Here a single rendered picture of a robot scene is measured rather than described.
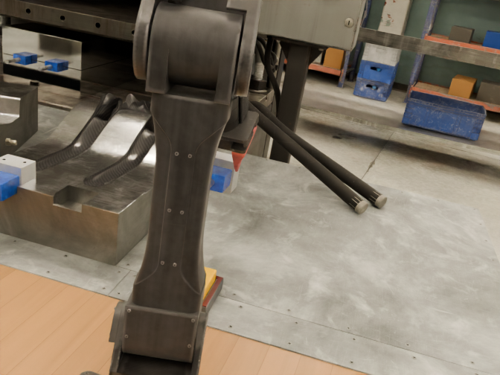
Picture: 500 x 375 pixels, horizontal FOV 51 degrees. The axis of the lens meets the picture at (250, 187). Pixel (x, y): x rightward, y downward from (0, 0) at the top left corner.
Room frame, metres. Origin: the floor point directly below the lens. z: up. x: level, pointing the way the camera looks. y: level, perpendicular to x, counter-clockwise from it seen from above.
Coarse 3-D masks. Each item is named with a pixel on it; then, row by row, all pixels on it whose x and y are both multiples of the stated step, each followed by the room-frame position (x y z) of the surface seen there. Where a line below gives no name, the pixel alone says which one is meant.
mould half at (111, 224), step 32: (64, 128) 0.96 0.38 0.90; (128, 128) 0.97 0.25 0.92; (32, 160) 0.82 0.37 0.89; (96, 160) 0.87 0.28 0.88; (32, 192) 0.70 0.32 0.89; (96, 192) 0.73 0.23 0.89; (128, 192) 0.75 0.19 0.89; (0, 224) 0.71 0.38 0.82; (32, 224) 0.70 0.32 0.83; (64, 224) 0.69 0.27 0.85; (96, 224) 0.68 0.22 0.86; (128, 224) 0.71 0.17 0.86; (96, 256) 0.68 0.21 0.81
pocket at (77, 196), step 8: (64, 192) 0.73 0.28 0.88; (72, 192) 0.74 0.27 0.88; (80, 192) 0.73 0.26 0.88; (88, 192) 0.73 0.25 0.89; (56, 200) 0.71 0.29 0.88; (64, 200) 0.73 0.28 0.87; (72, 200) 0.74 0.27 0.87; (80, 200) 0.73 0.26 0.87; (88, 200) 0.73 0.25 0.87; (72, 208) 0.69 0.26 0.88; (80, 208) 0.72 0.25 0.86
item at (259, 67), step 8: (0, 16) 2.31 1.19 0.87; (0, 24) 2.31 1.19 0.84; (8, 24) 2.33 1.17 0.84; (0, 32) 2.30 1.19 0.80; (256, 48) 2.10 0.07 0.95; (256, 56) 2.10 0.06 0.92; (256, 64) 2.10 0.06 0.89; (256, 72) 2.10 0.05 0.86; (256, 80) 2.08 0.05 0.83; (264, 80) 2.11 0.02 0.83; (256, 88) 2.08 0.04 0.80; (264, 88) 2.11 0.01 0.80
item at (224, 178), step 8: (216, 160) 0.79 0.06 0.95; (224, 160) 0.78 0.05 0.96; (232, 160) 0.79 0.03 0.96; (216, 168) 0.77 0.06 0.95; (224, 168) 0.78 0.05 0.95; (232, 168) 0.78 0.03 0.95; (216, 176) 0.74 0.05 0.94; (224, 176) 0.74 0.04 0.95; (232, 176) 0.78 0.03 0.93; (216, 184) 0.74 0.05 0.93; (224, 184) 0.74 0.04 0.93; (232, 184) 0.78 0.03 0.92
